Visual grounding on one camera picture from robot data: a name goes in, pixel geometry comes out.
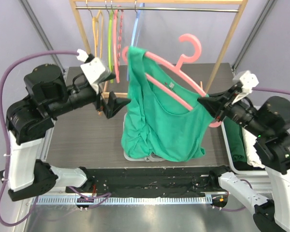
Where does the green tank top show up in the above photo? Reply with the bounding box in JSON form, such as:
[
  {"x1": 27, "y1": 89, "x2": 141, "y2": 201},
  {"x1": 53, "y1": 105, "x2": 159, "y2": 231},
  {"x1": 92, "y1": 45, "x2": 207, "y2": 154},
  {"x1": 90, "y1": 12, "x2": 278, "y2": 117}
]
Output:
[{"x1": 121, "y1": 47, "x2": 214, "y2": 162}]

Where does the pink hanger with green top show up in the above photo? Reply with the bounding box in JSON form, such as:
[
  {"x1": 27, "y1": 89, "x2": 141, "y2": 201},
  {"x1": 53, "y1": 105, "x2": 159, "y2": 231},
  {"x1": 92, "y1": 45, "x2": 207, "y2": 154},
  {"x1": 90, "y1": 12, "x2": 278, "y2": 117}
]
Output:
[{"x1": 121, "y1": 33, "x2": 223, "y2": 128}]

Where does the grey tank top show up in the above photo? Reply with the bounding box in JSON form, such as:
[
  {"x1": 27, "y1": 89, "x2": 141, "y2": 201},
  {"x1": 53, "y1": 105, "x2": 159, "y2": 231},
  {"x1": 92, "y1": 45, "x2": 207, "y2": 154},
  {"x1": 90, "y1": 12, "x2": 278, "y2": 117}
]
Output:
[{"x1": 145, "y1": 154, "x2": 165, "y2": 162}]

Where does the light blue hanger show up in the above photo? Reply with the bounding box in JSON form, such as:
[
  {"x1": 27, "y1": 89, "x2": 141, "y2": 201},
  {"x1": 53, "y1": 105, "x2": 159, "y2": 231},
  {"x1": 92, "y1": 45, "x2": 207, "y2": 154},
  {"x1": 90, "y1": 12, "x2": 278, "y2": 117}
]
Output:
[{"x1": 126, "y1": 1, "x2": 145, "y2": 81}]

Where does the yellow plastic hanger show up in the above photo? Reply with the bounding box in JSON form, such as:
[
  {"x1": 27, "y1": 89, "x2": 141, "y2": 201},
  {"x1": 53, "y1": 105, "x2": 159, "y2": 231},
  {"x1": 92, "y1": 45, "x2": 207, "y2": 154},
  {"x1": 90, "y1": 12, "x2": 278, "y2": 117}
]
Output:
[{"x1": 88, "y1": 9, "x2": 104, "y2": 58}]

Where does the pink hanger with striped top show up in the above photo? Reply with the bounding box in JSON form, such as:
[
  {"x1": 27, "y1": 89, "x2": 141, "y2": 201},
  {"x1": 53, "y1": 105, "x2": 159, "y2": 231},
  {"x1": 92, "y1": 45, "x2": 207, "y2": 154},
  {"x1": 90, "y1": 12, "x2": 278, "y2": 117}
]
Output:
[{"x1": 113, "y1": 9, "x2": 123, "y2": 83}]

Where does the lime green hanger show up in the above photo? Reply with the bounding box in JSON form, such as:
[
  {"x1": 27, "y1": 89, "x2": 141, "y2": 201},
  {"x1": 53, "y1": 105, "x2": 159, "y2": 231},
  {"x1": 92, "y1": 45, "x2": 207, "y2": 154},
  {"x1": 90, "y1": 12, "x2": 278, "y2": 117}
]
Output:
[{"x1": 107, "y1": 1, "x2": 114, "y2": 71}]

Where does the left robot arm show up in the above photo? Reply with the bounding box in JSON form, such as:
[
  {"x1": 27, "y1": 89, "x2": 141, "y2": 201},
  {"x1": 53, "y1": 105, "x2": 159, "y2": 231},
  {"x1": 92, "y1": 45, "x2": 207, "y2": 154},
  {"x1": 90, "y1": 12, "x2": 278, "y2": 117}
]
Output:
[{"x1": 5, "y1": 64, "x2": 130, "y2": 201}]

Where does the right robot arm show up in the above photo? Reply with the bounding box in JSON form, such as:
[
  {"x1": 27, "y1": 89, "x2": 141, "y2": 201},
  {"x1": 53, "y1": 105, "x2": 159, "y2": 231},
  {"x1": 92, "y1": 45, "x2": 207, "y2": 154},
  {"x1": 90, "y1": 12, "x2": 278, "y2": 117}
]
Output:
[{"x1": 198, "y1": 88, "x2": 290, "y2": 232}]

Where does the green cloth in basket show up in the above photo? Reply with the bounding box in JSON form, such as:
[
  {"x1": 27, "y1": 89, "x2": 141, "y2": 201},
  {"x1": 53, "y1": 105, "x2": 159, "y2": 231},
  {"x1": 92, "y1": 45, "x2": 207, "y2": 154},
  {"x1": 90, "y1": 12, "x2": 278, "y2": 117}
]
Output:
[{"x1": 224, "y1": 117, "x2": 247, "y2": 162}]

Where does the white basket centre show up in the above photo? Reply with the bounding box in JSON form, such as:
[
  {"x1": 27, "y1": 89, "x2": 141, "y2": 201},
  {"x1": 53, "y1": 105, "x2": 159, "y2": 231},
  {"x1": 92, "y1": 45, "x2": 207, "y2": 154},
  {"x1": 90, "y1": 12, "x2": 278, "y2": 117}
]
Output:
[{"x1": 122, "y1": 113, "x2": 167, "y2": 162}]

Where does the white basket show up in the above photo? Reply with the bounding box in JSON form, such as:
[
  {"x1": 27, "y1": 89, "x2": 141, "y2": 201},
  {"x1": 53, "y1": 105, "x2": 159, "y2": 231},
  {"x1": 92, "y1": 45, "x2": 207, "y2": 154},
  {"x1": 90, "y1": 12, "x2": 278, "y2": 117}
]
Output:
[
  {"x1": 122, "y1": 113, "x2": 167, "y2": 162},
  {"x1": 221, "y1": 122, "x2": 268, "y2": 176}
]

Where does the white basket right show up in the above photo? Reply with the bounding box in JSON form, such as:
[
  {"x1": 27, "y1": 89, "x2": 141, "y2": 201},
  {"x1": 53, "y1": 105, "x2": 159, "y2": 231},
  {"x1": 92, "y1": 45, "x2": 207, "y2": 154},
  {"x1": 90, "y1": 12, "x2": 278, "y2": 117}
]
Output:
[{"x1": 221, "y1": 122, "x2": 268, "y2": 176}]

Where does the wooden clothes rack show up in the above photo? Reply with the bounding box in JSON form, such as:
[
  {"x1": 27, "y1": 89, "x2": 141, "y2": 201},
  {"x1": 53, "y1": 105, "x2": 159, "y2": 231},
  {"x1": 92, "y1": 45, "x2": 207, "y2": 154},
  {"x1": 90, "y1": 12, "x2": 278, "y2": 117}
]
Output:
[{"x1": 70, "y1": 0, "x2": 248, "y2": 92}]

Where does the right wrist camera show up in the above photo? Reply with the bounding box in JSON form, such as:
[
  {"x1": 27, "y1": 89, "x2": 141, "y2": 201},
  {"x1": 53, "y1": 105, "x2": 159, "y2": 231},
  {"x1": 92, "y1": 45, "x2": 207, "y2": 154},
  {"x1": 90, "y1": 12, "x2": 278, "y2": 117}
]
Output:
[{"x1": 232, "y1": 70, "x2": 259, "y2": 104}]

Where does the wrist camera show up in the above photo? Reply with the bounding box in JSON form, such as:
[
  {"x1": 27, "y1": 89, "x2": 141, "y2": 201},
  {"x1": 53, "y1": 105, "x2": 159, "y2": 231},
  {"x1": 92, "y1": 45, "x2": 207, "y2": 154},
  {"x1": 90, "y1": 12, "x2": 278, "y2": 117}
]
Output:
[
  {"x1": 232, "y1": 70, "x2": 259, "y2": 104},
  {"x1": 80, "y1": 58, "x2": 116, "y2": 94}
]

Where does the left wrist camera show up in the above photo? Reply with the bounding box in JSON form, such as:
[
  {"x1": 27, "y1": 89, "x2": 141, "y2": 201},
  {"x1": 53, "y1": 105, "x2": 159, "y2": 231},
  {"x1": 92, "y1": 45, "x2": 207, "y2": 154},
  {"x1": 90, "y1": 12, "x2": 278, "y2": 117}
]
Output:
[{"x1": 80, "y1": 58, "x2": 116, "y2": 94}]

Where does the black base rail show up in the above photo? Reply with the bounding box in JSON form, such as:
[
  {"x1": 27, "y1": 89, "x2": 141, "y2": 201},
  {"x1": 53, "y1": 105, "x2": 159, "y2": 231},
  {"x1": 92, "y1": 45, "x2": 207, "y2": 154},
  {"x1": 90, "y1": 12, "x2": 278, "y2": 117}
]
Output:
[{"x1": 76, "y1": 167, "x2": 223, "y2": 198}]

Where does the white slotted cable duct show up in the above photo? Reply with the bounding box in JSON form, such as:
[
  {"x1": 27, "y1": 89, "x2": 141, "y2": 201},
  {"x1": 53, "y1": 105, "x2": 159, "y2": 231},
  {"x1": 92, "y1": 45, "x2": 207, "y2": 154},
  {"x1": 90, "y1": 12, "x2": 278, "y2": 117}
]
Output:
[{"x1": 37, "y1": 195, "x2": 212, "y2": 205}]

